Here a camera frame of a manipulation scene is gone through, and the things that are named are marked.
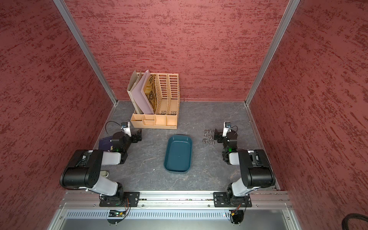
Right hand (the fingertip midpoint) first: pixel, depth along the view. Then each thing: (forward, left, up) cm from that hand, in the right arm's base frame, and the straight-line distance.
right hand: (222, 130), depth 95 cm
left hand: (0, +60, +1) cm, 60 cm away
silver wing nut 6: (-6, +7, -5) cm, 11 cm away
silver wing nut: (+2, +11, -5) cm, 12 cm away
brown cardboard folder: (+14, +58, +16) cm, 62 cm away
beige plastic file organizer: (+29, +40, -5) cm, 50 cm away
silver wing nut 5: (-6, +9, -5) cm, 12 cm away
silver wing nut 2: (+3, +7, -5) cm, 9 cm away
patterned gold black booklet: (+26, +50, +14) cm, 58 cm away
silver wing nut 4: (-2, +8, -5) cm, 9 cm away
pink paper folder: (+17, +55, +17) cm, 60 cm away
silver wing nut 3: (0, +11, -6) cm, 13 cm away
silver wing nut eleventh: (-4, +12, -6) cm, 14 cm away
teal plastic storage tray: (-14, +30, -5) cm, 34 cm away
